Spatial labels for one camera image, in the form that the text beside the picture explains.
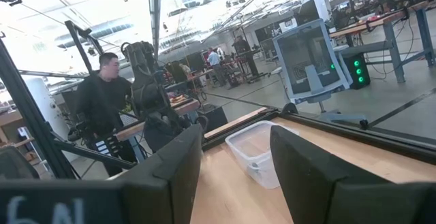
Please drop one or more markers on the grey mesh office chair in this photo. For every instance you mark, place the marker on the grey mesh office chair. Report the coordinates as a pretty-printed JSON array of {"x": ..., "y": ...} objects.
[{"x": 306, "y": 57}]

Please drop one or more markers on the black computer with green lights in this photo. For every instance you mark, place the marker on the black computer with green lights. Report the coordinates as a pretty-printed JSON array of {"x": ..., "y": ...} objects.
[{"x": 351, "y": 77}]

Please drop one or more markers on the black frame stand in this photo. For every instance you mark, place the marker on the black frame stand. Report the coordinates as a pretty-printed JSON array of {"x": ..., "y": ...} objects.
[{"x": 80, "y": 45}]

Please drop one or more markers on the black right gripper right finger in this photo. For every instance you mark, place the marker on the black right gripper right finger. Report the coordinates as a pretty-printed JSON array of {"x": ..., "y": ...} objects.
[{"x": 299, "y": 176}]

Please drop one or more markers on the black aluminium table frame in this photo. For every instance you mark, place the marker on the black aluminium table frame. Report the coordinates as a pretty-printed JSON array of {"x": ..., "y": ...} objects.
[{"x": 374, "y": 139}]

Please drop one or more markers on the black monitor screen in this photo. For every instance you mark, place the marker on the black monitor screen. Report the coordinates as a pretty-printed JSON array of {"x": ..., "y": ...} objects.
[{"x": 306, "y": 11}]

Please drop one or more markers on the small toy blueberry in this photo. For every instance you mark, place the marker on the small toy blueberry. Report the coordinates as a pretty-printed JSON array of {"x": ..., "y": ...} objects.
[{"x": 254, "y": 165}]

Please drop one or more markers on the black rig post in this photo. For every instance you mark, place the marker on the black rig post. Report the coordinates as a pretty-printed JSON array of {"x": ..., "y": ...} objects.
[{"x": 30, "y": 115}]

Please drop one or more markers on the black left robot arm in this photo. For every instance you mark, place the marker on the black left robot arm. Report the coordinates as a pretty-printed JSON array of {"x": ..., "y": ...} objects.
[{"x": 139, "y": 67}]

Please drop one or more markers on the black device with white labels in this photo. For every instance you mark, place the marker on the black device with white labels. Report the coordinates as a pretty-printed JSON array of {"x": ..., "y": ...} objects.
[{"x": 104, "y": 146}]

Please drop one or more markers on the clear plastic tupperware container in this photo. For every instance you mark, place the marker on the clear plastic tupperware container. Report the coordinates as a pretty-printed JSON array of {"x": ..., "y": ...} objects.
[{"x": 248, "y": 142}]

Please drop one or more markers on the person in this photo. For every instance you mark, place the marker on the person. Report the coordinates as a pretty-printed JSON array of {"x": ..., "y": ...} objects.
[
  {"x": 102, "y": 98},
  {"x": 242, "y": 47},
  {"x": 214, "y": 62}
]

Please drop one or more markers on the wooden workbench with grey legs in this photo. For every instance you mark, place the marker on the wooden workbench with grey legs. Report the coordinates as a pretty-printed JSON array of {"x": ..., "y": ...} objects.
[{"x": 395, "y": 53}]

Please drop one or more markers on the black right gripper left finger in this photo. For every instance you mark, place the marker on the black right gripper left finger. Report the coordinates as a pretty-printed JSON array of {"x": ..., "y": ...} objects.
[{"x": 163, "y": 183}]

